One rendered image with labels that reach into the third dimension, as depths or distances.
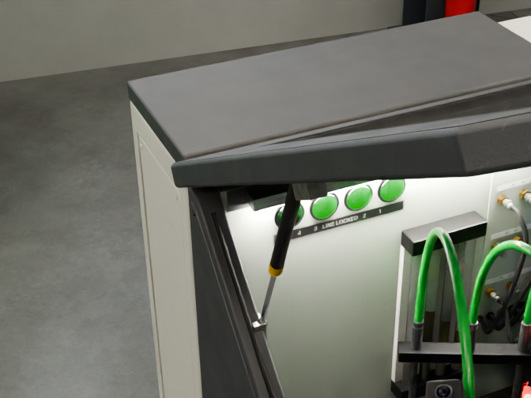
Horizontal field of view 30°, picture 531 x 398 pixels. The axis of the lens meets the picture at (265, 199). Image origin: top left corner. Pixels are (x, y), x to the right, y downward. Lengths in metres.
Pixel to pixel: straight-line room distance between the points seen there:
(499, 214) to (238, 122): 0.51
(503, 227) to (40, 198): 2.77
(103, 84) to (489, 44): 3.54
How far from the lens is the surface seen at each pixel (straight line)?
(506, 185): 1.73
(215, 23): 5.37
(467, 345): 1.31
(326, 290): 1.65
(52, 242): 3.97
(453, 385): 1.26
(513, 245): 1.51
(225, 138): 1.49
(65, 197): 4.24
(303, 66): 1.71
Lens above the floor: 2.22
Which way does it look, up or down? 33 degrees down
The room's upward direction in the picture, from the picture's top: 1 degrees counter-clockwise
